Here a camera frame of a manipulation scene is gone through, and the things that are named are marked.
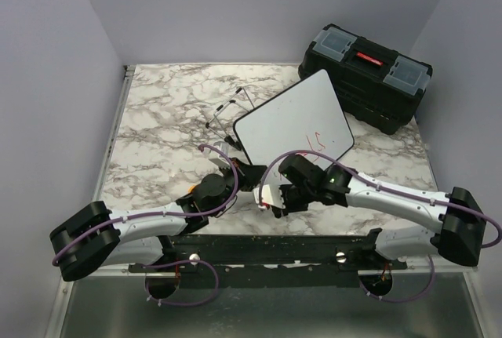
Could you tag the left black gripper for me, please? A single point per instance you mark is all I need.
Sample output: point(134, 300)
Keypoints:
point(249, 176)

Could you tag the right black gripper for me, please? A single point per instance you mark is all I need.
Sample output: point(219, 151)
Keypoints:
point(289, 208)

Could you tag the white whiteboard with red writing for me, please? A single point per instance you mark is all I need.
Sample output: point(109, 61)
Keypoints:
point(305, 116)

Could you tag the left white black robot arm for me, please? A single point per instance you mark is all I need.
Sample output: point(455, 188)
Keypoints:
point(140, 232)

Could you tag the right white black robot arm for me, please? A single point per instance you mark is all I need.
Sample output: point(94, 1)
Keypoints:
point(447, 224)

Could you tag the black plastic toolbox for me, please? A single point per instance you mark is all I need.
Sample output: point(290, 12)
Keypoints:
point(377, 85)

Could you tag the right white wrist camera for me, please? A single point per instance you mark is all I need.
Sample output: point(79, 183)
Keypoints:
point(271, 197)

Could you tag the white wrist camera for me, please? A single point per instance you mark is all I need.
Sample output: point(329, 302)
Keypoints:
point(271, 197)
point(218, 155)

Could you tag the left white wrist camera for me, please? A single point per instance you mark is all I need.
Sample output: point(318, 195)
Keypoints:
point(218, 155)

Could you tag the black front mounting rail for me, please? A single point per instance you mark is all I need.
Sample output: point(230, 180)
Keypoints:
point(246, 261)

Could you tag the black wire easel stand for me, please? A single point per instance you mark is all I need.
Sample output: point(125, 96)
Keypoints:
point(225, 114)

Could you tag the aluminium frame extrusion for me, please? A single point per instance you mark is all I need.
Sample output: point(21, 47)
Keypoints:
point(79, 248)

